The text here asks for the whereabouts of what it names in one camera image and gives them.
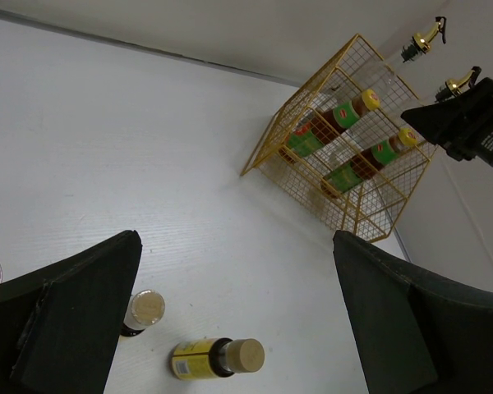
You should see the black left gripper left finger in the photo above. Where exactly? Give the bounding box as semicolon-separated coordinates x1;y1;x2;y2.
0;231;142;393

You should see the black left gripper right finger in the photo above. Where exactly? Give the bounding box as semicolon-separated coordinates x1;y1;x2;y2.
333;231;493;393

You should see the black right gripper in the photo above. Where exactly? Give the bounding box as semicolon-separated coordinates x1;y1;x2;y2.
400;77;493;168

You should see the tall glass cruet gold spout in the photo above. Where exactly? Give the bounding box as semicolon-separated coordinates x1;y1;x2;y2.
435;66;482;103

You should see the red sauce bottle green label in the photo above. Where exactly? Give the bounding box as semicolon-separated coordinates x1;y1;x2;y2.
320;126;419;198

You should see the short glass cruet gold spout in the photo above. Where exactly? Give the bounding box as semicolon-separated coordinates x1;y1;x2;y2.
351;16;447;99

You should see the red sauce bottle yellow cap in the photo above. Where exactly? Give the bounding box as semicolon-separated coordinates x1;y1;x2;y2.
285;89;381;159

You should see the small brown bottle yellow label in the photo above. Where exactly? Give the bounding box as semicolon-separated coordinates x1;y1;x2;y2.
121;290;165;337

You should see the small brown bottle cork cap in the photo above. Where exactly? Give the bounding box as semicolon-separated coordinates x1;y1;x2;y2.
169;337;265;381

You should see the gold wire basket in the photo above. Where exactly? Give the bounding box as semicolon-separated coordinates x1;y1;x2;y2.
244;34;435;241

